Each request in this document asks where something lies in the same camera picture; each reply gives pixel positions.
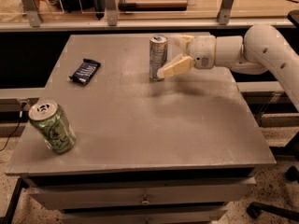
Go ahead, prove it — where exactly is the dark blue snack bar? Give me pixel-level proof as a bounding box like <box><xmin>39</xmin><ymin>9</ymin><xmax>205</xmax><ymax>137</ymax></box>
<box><xmin>69</xmin><ymin>59</ymin><xmax>101</xmax><ymax>85</ymax></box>

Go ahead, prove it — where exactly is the metal railing post right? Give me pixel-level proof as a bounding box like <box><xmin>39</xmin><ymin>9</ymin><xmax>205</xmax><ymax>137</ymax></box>
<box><xmin>217</xmin><ymin>0</ymin><xmax>234</xmax><ymax>25</ymax></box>

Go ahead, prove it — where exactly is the metal railing post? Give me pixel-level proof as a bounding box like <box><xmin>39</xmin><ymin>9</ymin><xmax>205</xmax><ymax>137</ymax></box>
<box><xmin>105</xmin><ymin>0</ymin><xmax>118</xmax><ymax>26</ymax></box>
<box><xmin>217</xmin><ymin>0</ymin><xmax>234</xmax><ymax>25</ymax></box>
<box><xmin>21</xmin><ymin>0</ymin><xmax>43</xmax><ymax>27</ymax></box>

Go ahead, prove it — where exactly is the silver blue redbull can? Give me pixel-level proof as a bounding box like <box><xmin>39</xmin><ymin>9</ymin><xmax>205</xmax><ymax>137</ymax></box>
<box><xmin>149</xmin><ymin>35</ymin><xmax>168</xmax><ymax>80</ymax></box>

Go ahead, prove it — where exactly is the black cable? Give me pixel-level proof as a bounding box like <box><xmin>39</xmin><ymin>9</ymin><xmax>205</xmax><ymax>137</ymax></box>
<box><xmin>0</xmin><ymin>101</ymin><xmax>27</xmax><ymax>152</ymax></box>

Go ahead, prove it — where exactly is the grey upper drawer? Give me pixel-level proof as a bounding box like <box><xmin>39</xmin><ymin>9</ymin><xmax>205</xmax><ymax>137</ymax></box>
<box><xmin>29</xmin><ymin>177</ymin><xmax>255</xmax><ymax>210</ymax></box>

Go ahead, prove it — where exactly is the grey drawer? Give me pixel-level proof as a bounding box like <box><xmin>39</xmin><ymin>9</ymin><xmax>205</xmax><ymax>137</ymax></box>
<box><xmin>61</xmin><ymin>205</ymin><xmax>226</xmax><ymax>224</ymax></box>
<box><xmin>29</xmin><ymin>177</ymin><xmax>255</xmax><ymax>210</ymax></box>

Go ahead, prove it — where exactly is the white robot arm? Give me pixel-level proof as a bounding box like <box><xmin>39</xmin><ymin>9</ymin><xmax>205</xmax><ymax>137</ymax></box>
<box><xmin>157</xmin><ymin>24</ymin><xmax>299</xmax><ymax>110</ymax></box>

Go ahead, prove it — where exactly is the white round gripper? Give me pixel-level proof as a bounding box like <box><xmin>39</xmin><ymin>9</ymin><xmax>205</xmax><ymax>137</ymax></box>
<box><xmin>157</xmin><ymin>35</ymin><xmax>216</xmax><ymax>78</ymax></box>

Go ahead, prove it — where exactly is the metal railing post middle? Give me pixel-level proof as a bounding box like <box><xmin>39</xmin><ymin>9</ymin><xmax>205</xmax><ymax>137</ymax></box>
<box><xmin>105</xmin><ymin>0</ymin><xmax>118</xmax><ymax>26</ymax></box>

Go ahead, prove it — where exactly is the grey lower drawer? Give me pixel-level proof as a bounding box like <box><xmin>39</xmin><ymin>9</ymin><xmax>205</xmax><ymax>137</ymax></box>
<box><xmin>61</xmin><ymin>205</ymin><xmax>226</xmax><ymax>224</ymax></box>

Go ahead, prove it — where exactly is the green soda can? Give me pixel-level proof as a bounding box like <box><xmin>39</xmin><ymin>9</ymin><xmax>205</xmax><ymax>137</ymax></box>
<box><xmin>29</xmin><ymin>100</ymin><xmax>76</xmax><ymax>154</ymax></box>

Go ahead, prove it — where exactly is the black office chair base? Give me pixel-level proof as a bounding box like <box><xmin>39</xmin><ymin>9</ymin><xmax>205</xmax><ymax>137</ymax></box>
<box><xmin>245</xmin><ymin>163</ymin><xmax>299</xmax><ymax>224</ymax></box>

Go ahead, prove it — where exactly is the metal railing post left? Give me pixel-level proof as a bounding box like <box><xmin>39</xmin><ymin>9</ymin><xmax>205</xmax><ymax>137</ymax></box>
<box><xmin>21</xmin><ymin>0</ymin><xmax>43</xmax><ymax>27</ymax></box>

